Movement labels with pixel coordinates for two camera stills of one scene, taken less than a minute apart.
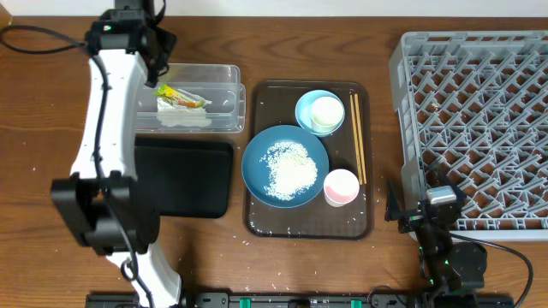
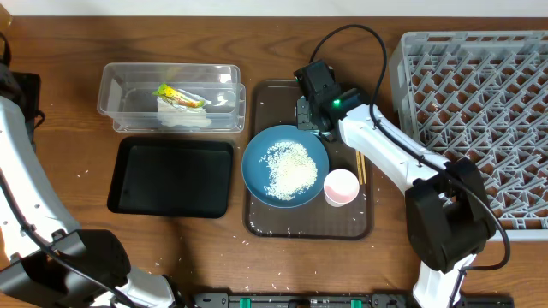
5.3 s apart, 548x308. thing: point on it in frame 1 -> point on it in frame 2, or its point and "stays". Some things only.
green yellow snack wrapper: (181, 97) stays
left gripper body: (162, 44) -> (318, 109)
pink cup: (341, 187) stays
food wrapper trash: (170, 115) stays
